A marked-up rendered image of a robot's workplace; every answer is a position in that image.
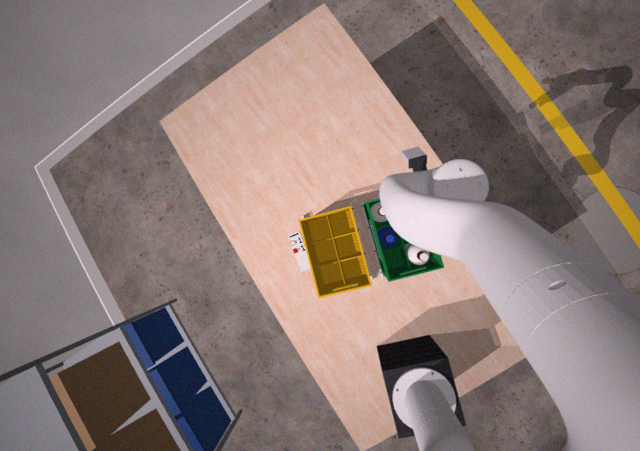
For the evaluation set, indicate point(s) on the white bottle with brown label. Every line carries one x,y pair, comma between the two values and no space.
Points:
416,255

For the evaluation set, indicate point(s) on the white paper pick list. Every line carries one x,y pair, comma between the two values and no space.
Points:
299,250

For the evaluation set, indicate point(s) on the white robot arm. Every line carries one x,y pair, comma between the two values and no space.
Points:
577,326

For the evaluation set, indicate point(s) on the green crate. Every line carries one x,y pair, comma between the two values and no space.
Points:
396,260

